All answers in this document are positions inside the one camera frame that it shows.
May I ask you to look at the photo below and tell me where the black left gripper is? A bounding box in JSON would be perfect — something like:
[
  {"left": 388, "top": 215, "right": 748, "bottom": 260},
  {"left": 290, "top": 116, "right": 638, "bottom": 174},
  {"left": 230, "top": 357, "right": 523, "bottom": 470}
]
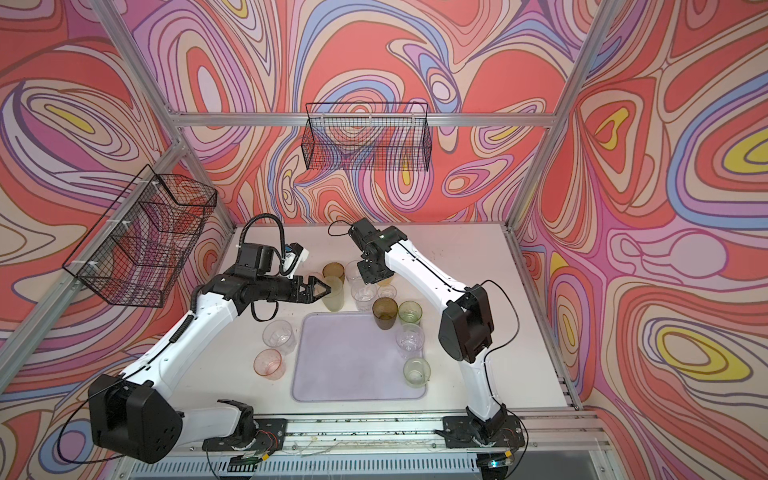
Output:
[{"left": 255, "top": 275, "right": 332, "bottom": 304}]

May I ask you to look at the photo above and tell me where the olive amber textured cup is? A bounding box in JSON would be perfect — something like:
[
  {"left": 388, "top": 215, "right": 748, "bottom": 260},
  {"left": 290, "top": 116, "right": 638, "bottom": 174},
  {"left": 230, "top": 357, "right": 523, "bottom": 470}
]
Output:
[{"left": 372, "top": 297, "right": 399, "bottom": 330}]

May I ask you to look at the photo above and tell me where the small green glass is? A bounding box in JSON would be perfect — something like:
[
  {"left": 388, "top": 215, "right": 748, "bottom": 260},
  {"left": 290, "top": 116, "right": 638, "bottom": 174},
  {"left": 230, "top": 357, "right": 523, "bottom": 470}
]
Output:
[{"left": 398, "top": 300, "right": 423, "bottom": 325}]

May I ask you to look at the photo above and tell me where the clear faceted glass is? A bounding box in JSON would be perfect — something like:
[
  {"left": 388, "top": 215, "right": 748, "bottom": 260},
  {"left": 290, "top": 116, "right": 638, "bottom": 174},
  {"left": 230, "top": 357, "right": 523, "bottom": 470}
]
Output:
[
  {"left": 351, "top": 281, "right": 378, "bottom": 312},
  {"left": 395, "top": 323, "right": 425, "bottom": 360}
]

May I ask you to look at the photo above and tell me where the pale green textured cup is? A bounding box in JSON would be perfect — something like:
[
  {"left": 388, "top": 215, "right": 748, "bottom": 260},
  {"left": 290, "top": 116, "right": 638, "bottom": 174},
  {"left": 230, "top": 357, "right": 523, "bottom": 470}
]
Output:
[{"left": 403, "top": 357, "right": 431, "bottom": 388}]

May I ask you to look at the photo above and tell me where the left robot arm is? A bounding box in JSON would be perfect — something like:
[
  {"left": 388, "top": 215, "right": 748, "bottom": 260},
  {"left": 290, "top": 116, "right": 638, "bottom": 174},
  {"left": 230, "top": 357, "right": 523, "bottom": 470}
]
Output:
[{"left": 88, "top": 274, "right": 332, "bottom": 464}]

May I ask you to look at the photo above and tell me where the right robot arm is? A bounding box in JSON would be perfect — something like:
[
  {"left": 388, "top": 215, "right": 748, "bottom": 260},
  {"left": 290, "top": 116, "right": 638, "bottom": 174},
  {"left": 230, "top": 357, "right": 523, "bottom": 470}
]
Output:
[{"left": 347, "top": 218, "right": 506, "bottom": 436}]

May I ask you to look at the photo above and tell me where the lavender plastic tray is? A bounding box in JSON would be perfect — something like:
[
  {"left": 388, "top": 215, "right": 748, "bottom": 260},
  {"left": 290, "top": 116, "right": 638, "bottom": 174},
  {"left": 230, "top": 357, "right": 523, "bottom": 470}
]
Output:
[{"left": 291, "top": 312, "right": 426, "bottom": 403}]

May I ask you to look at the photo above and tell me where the dark amber textured cup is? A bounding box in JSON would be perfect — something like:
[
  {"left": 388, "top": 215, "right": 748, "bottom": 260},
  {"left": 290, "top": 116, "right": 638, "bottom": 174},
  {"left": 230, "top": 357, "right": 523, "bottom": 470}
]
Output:
[{"left": 322, "top": 262, "right": 346, "bottom": 282}]

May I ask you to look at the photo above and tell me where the tall pale green cup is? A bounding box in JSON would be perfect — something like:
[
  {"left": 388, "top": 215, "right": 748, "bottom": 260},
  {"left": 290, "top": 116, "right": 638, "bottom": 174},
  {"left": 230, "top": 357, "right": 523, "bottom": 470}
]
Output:
[{"left": 322, "top": 276, "right": 345, "bottom": 312}]

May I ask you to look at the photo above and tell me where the clear tumbler back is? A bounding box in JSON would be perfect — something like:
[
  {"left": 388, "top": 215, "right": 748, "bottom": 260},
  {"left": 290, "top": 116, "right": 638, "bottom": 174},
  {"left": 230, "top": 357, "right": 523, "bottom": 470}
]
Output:
[{"left": 345, "top": 260, "right": 364, "bottom": 286}]

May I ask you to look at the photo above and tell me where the small clear glass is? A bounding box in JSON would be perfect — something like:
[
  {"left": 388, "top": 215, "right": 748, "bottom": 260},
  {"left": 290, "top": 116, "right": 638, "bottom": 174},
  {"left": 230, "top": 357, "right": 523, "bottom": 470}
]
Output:
[{"left": 378, "top": 284, "right": 398, "bottom": 299}]

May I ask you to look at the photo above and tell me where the clear glass left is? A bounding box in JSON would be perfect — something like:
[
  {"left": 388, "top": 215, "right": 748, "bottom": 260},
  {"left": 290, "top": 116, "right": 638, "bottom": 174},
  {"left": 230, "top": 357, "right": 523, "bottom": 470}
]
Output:
[{"left": 262, "top": 320, "right": 297, "bottom": 356}]

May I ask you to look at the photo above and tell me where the pink cup front left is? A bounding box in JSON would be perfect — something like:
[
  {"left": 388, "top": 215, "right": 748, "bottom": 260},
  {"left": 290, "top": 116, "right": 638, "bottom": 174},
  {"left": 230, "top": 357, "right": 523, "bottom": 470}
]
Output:
[{"left": 253, "top": 349, "right": 286, "bottom": 381}]

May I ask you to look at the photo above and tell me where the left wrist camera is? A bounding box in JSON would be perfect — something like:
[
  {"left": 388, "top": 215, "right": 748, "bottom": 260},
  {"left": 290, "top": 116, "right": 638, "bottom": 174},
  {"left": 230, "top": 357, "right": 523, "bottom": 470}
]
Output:
[{"left": 233, "top": 243, "right": 309, "bottom": 279}]

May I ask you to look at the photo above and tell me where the black wire basket back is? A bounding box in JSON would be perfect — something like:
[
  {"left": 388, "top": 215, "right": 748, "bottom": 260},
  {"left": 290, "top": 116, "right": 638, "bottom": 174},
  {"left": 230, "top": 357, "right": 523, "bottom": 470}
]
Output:
[{"left": 301, "top": 100, "right": 432, "bottom": 172}]

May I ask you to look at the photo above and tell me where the black wire basket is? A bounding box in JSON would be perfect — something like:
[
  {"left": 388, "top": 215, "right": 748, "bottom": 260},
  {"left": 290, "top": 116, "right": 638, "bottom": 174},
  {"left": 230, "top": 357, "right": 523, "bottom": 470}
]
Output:
[
  {"left": 62, "top": 166, "right": 218, "bottom": 308},
  {"left": 301, "top": 100, "right": 432, "bottom": 172}
]

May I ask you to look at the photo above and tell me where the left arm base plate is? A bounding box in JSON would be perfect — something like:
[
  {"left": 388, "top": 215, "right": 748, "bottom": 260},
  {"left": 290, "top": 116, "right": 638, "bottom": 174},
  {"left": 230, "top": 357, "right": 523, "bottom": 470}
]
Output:
[{"left": 202, "top": 417, "right": 288, "bottom": 453}]

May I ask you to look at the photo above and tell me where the black wire basket left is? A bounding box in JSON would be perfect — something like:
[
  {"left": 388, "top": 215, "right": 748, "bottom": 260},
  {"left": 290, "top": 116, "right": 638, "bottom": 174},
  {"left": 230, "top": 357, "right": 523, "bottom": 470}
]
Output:
[{"left": 62, "top": 166, "right": 218, "bottom": 308}]

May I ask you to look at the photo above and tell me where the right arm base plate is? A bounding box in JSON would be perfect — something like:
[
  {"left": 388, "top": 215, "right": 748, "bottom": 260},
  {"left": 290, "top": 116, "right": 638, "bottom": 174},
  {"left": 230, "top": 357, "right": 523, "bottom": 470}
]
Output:
[{"left": 436, "top": 414, "right": 526, "bottom": 451}]

